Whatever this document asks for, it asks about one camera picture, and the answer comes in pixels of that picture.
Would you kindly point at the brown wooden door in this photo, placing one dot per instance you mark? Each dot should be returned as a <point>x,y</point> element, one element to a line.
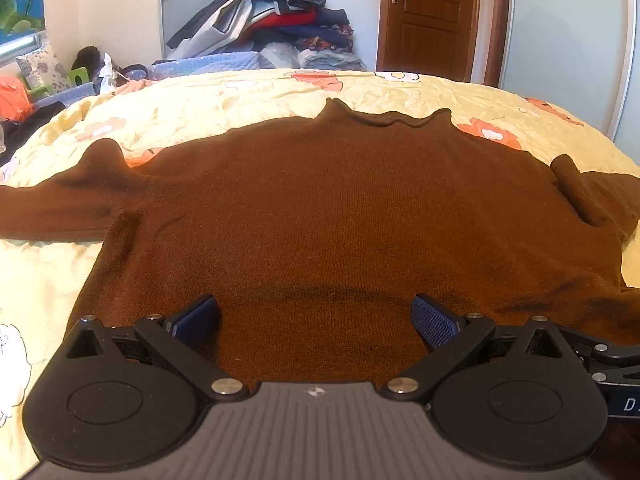
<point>427,15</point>

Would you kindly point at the pile of clothes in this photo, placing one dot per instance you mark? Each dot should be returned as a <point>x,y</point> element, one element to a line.
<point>280,15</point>

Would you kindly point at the black bag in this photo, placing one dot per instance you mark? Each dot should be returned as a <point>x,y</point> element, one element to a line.
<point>27,130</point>
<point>86,57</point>

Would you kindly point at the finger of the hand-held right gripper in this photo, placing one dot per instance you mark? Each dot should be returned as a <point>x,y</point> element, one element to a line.
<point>607,355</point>

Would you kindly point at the brown knit sweater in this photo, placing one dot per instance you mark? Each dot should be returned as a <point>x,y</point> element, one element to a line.
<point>320,230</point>

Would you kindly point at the green plastic stool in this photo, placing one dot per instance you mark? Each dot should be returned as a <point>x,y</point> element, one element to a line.
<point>79,76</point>

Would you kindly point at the white wardrobe sliding door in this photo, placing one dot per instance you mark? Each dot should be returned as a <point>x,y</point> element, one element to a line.
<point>570,45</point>

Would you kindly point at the grey framed panel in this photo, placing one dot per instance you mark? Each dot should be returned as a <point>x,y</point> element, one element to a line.
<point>185,10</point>

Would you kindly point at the floral pillow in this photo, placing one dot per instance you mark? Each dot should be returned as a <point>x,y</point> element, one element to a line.
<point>42,72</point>

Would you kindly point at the yellow floral blanket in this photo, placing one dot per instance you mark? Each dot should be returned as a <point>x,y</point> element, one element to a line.
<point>190,105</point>

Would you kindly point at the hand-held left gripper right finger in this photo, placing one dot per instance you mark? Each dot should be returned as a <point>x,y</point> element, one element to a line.
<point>433,321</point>

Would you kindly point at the orange cloth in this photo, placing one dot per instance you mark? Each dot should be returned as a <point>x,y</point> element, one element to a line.
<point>12,97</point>

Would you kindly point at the white crumpled bag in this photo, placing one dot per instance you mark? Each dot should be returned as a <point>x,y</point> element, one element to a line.
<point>106,74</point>

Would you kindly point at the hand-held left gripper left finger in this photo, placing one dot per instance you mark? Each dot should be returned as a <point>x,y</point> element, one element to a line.
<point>199,316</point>

